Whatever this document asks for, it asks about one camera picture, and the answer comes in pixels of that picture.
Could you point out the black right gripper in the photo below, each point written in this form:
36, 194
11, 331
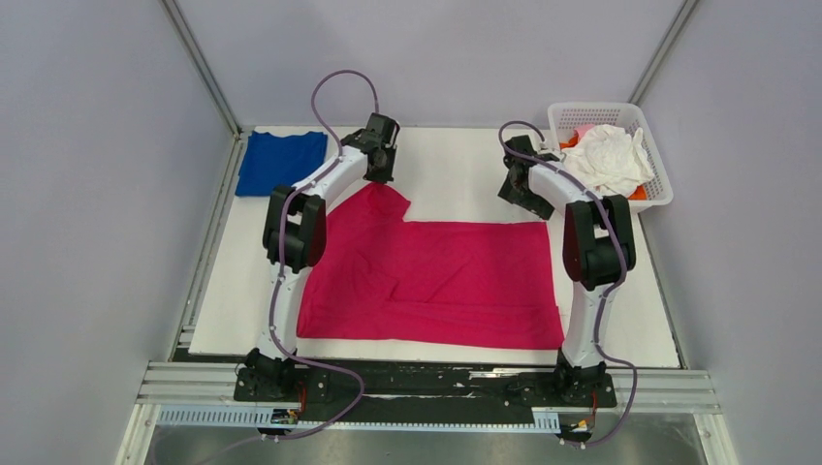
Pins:
539, 205

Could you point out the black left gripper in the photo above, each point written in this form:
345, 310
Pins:
391, 150

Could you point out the magenta t shirt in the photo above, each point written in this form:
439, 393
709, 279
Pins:
383, 277

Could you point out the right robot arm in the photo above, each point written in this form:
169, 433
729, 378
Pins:
598, 251

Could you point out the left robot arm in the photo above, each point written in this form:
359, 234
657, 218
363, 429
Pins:
295, 237

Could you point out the white plastic laundry basket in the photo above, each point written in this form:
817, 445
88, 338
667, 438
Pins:
565, 118

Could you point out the crumpled white t shirt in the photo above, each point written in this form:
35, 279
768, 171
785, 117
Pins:
607, 160

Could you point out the folded blue t shirt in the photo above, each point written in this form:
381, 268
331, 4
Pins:
271, 161

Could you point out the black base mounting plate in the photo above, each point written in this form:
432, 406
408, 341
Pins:
404, 391

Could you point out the white slotted cable duct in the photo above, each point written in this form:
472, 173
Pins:
271, 418

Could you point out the aluminium frame rail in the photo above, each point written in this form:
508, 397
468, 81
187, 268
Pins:
195, 53

